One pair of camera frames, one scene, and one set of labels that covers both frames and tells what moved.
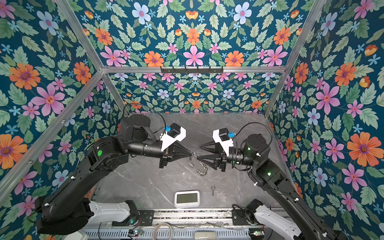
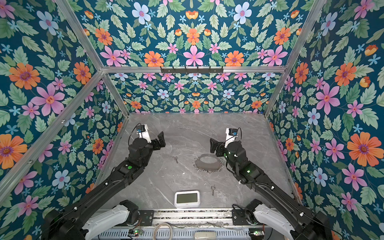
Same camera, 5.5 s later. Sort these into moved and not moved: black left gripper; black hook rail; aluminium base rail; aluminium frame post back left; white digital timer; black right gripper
Moved: black left gripper; black right gripper
Not moved: black hook rail; aluminium base rail; aluminium frame post back left; white digital timer
